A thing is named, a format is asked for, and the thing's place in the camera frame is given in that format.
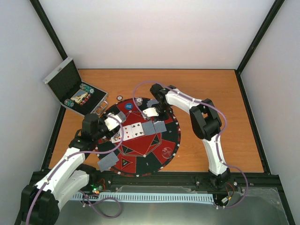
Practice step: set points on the dealt card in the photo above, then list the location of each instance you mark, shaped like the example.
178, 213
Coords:
107, 162
152, 103

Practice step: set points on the red dice row in case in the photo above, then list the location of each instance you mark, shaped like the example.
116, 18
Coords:
85, 100

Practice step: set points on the blue playing card deck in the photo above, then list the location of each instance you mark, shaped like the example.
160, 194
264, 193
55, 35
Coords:
121, 117

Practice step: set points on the blue orange ten chip stack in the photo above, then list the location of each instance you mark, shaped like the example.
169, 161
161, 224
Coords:
139, 101

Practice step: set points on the light blue slotted cable duct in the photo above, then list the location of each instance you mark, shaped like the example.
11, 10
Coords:
124, 197

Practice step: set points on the single hundred chip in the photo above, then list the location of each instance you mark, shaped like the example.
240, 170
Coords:
119, 98

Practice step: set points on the card box in case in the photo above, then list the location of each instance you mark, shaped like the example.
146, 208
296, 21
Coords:
79, 96

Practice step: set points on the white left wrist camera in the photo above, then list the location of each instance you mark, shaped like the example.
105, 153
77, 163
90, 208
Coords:
111, 121

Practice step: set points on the queen of hearts card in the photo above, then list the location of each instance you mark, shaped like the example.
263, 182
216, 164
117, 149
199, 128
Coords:
117, 137

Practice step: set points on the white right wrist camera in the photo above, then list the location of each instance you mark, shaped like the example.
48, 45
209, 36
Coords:
149, 112

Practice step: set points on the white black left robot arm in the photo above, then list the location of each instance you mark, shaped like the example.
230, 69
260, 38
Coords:
42, 202

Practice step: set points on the red black triangular token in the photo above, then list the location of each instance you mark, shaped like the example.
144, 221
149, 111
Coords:
125, 162

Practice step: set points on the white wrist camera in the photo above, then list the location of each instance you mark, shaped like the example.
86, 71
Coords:
149, 112
111, 121

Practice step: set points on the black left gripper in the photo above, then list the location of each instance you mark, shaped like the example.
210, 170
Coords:
114, 131

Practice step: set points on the face-down board card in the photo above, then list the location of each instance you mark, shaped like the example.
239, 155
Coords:
159, 126
148, 128

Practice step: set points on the aluminium poker chip case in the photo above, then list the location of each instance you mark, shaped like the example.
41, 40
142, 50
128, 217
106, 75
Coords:
64, 81

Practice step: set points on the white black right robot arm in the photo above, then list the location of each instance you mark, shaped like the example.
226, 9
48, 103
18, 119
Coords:
205, 121

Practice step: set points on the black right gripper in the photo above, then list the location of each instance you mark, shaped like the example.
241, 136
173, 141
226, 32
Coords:
164, 117

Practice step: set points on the round red black poker mat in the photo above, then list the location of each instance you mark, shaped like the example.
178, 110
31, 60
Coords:
144, 152

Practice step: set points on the diamonds face-up card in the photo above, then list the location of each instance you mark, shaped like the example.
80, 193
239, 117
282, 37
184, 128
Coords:
128, 133

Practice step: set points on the clubs face-up card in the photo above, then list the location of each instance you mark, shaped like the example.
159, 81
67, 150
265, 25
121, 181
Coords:
137, 130

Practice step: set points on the clear dealer button disc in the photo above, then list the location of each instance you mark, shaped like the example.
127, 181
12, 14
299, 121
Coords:
167, 152

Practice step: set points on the blue small blind button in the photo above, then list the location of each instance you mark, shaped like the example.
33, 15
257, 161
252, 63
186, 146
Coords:
128, 106

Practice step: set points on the poker chip row in case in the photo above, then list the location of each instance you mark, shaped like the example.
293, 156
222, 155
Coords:
87, 88

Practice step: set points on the black frame rail front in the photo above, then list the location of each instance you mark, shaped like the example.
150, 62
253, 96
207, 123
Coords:
199, 181

